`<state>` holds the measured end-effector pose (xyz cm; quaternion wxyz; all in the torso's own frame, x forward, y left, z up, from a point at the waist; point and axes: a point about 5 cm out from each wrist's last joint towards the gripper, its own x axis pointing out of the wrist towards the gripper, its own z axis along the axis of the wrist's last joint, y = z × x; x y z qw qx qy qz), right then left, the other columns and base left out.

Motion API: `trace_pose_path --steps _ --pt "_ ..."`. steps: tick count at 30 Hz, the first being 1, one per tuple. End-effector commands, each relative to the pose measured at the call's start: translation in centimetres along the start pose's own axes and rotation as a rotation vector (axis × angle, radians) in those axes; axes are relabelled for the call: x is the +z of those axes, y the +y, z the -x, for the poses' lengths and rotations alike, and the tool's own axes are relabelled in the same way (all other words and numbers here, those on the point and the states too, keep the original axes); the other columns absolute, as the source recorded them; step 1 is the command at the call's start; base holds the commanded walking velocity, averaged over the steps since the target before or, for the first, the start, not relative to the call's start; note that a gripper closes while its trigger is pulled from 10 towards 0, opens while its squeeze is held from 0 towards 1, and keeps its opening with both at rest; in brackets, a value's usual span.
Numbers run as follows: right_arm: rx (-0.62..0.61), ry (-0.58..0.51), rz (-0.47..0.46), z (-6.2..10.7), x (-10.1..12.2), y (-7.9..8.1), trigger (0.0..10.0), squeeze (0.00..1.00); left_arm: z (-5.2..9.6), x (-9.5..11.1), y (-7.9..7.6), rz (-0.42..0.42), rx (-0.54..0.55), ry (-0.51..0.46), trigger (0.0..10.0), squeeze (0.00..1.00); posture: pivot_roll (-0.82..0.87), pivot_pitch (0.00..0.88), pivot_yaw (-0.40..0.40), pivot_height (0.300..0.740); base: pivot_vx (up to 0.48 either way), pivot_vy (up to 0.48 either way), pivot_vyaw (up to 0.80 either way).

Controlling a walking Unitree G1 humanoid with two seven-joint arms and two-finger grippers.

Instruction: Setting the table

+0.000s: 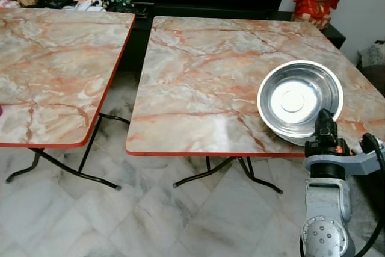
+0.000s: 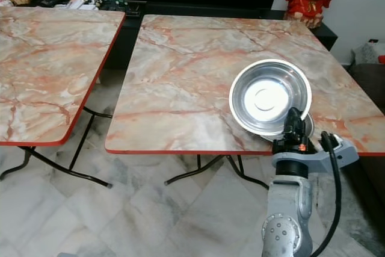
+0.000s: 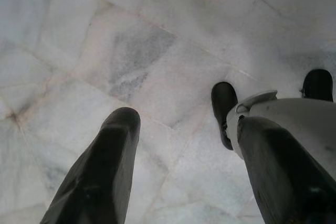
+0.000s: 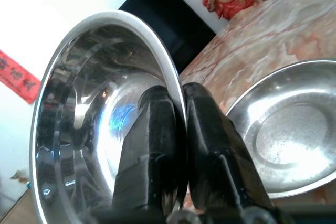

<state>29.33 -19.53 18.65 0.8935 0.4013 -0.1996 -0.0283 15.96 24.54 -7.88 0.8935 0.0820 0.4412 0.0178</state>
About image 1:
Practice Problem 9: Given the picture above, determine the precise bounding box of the dark brown sofa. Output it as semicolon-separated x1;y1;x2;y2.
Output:
360;63;385;96

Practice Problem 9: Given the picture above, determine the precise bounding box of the large stainless steel bowl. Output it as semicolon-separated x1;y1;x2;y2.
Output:
257;60;345;139

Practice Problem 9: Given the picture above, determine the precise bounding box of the marble pattern folding table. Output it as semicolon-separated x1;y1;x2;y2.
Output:
0;7;137;191
125;16;385;196

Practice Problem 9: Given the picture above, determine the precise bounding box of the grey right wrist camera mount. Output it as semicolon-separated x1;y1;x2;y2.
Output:
304;135;385;177

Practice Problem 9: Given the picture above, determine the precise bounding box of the small stainless steel bowl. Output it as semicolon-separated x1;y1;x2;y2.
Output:
280;126;345;147

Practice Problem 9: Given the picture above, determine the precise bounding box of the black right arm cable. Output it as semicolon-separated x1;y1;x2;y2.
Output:
352;133;385;257

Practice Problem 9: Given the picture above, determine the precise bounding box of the grey cushion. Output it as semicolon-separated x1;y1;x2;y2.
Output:
360;41;385;69

